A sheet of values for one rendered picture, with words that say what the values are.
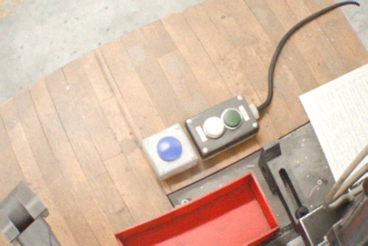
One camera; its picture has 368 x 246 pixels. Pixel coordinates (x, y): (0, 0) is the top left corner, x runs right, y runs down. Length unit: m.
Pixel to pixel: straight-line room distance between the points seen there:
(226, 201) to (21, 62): 1.28
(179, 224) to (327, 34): 0.47
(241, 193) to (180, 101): 0.19
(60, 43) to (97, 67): 1.06
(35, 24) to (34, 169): 1.21
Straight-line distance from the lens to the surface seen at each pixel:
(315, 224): 1.24
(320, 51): 1.61
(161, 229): 1.46
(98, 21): 2.64
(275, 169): 1.43
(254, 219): 1.47
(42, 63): 2.60
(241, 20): 1.61
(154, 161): 1.47
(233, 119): 1.49
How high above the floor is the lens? 2.32
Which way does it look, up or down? 69 degrees down
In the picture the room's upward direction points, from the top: 1 degrees clockwise
